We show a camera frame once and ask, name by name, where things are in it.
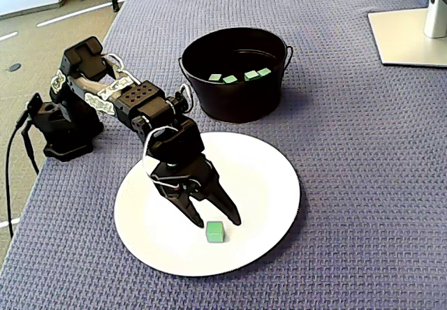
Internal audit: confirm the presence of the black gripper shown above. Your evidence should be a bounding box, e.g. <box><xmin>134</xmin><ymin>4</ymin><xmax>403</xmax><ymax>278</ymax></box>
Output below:
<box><xmin>151</xmin><ymin>152</ymin><xmax>242</xmax><ymax>229</ymax></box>

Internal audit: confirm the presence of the white round plate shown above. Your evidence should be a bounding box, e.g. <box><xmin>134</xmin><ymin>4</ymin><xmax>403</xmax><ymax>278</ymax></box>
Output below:
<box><xmin>113</xmin><ymin>131</ymin><xmax>302</xmax><ymax>278</ymax></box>

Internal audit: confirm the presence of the black metal bucket container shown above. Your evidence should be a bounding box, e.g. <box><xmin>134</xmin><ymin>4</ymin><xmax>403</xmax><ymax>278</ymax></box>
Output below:
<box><xmin>177</xmin><ymin>27</ymin><xmax>294</xmax><ymax>124</ymax></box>

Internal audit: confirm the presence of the blue textured table mat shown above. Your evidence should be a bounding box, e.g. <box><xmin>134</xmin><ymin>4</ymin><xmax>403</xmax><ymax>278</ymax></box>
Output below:
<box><xmin>0</xmin><ymin>0</ymin><xmax>447</xmax><ymax>310</ymax></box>

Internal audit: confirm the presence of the monitor stand base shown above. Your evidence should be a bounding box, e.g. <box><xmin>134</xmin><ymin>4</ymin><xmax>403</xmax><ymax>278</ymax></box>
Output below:
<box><xmin>367</xmin><ymin>0</ymin><xmax>447</xmax><ymax>68</ymax></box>

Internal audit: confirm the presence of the red white servo cable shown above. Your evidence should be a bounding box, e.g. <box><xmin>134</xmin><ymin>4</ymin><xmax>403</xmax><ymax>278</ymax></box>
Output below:
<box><xmin>141</xmin><ymin>126</ymin><xmax>182</xmax><ymax>189</ymax></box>

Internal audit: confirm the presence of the black cable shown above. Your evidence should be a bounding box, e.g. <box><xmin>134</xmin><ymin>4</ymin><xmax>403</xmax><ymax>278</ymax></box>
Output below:
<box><xmin>20</xmin><ymin>123</ymin><xmax>41</xmax><ymax>177</ymax></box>
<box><xmin>3</xmin><ymin>109</ymin><xmax>34</xmax><ymax>239</ymax></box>

